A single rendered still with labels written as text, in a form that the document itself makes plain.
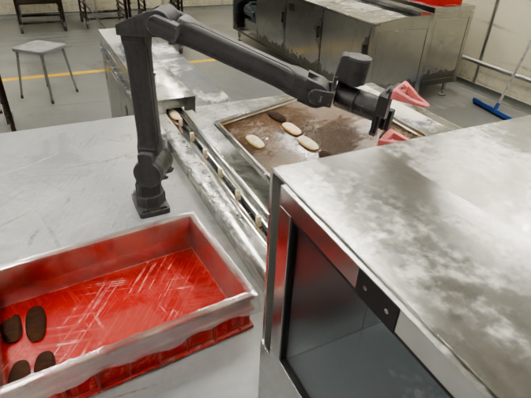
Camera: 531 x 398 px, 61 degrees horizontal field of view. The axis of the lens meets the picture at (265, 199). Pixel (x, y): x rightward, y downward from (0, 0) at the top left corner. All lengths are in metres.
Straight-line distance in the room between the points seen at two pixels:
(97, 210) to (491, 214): 1.07
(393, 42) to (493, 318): 3.82
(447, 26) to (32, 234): 4.11
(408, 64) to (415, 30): 0.29
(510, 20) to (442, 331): 4.92
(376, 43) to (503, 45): 1.63
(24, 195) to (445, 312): 1.29
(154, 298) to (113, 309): 0.09
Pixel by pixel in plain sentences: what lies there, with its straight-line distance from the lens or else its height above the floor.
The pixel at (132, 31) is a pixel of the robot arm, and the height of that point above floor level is 1.31.
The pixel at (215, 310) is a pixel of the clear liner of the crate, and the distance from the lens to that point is 0.86.
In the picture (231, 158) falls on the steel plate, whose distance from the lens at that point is 1.56.
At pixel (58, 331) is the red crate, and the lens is 1.02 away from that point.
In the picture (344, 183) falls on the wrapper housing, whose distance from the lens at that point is 0.49.
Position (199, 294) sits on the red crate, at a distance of 1.03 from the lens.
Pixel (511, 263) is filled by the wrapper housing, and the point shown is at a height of 1.30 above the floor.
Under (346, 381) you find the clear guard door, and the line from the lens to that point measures 0.50.
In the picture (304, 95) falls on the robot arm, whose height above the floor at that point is 1.20.
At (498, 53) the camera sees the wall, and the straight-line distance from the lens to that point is 5.27.
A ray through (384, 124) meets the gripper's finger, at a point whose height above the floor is 1.14.
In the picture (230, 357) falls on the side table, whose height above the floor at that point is 0.82.
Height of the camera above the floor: 1.55
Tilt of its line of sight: 33 degrees down
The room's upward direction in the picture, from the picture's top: 2 degrees clockwise
